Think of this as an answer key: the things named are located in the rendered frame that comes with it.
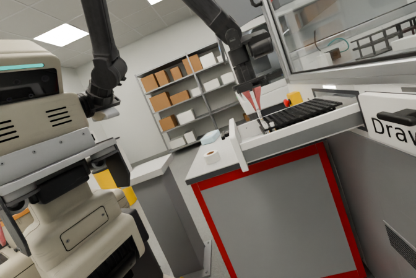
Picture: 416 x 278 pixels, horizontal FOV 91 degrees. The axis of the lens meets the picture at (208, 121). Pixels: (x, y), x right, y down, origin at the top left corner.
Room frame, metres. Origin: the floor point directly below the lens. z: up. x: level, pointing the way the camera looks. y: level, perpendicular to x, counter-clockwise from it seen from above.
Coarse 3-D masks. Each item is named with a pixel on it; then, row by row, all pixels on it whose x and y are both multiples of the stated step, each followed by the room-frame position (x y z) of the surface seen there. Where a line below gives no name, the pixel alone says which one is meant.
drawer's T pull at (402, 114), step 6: (408, 108) 0.33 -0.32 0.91; (378, 114) 0.35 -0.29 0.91; (384, 114) 0.34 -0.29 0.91; (390, 114) 0.33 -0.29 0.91; (396, 114) 0.32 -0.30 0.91; (402, 114) 0.32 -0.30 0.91; (408, 114) 0.31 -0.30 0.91; (414, 114) 0.31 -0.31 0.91; (384, 120) 0.34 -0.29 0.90; (390, 120) 0.33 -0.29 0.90; (396, 120) 0.31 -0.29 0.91; (402, 120) 0.30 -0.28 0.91; (408, 120) 0.29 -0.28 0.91; (414, 120) 0.29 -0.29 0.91
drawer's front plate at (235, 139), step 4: (232, 120) 0.77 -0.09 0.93; (232, 124) 0.69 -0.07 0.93; (232, 128) 0.63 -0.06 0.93; (236, 128) 0.77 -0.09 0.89; (232, 132) 0.58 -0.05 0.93; (236, 132) 0.65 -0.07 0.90; (232, 136) 0.54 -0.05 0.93; (236, 136) 0.58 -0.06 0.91; (232, 140) 0.54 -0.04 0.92; (236, 140) 0.54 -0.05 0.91; (240, 140) 0.71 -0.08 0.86; (232, 144) 0.54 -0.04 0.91; (236, 144) 0.54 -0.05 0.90; (236, 148) 0.54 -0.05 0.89; (240, 148) 0.54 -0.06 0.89; (236, 152) 0.54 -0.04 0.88; (240, 152) 0.54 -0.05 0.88; (236, 156) 0.54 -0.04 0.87; (240, 156) 0.54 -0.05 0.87; (240, 160) 0.54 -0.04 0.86; (244, 160) 0.54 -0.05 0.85; (240, 164) 0.54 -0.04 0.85; (244, 164) 0.54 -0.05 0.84; (244, 168) 0.54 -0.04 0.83; (248, 168) 0.55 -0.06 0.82
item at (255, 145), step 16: (320, 96) 0.74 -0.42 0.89; (336, 96) 0.65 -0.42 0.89; (336, 112) 0.51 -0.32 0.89; (352, 112) 0.50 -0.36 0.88; (240, 128) 0.79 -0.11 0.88; (256, 128) 0.78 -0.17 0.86; (288, 128) 0.53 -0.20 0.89; (304, 128) 0.52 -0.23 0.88; (320, 128) 0.52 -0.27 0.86; (336, 128) 0.51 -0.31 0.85; (352, 128) 0.51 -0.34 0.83; (240, 144) 0.55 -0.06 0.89; (256, 144) 0.55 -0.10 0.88; (272, 144) 0.54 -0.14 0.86; (288, 144) 0.53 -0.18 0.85; (304, 144) 0.53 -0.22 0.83
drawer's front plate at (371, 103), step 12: (360, 96) 0.45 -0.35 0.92; (372, 96) 0.41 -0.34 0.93; (384, 96) 0.38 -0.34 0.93; (396, 96) 0.36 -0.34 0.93; (408, 96) 0.33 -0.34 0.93; (372, 108) 0.42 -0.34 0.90; (384, 108) 0.38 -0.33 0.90; (396, 108) 0.35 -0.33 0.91; (372, 132) 0.45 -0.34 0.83; (384, 132) 0.40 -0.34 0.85; (396, 132) 0.37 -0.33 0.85; (408, 132) 0.34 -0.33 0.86; (396, 144) 0.38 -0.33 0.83; (408, 144) 0.35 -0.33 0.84
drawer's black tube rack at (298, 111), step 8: (304, 104) 0.69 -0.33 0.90; (312, 104) 0.65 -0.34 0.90; (320, 104) 0.62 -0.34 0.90; (328, 104) 0.58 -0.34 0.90; (336, 104) 0.54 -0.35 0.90; (280, 112) 0.71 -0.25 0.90; (288, 112) 0.67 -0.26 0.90; (296, 112) 0.63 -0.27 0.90; (304, 112) 0.59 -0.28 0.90; (312, 112) 0.57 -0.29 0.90; (320, 112) 0.63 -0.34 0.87; (328, 112) 0.60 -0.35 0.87; (264, 120) 0.69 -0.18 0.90; (272, 120) 0.65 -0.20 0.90; (280, 120) 0.61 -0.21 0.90; (288, 120) 0.58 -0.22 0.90; (296, 120) 0.56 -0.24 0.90; (304, 120) 0.61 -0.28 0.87; (272, 128) 0.57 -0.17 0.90; (280, 128) 0.62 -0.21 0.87
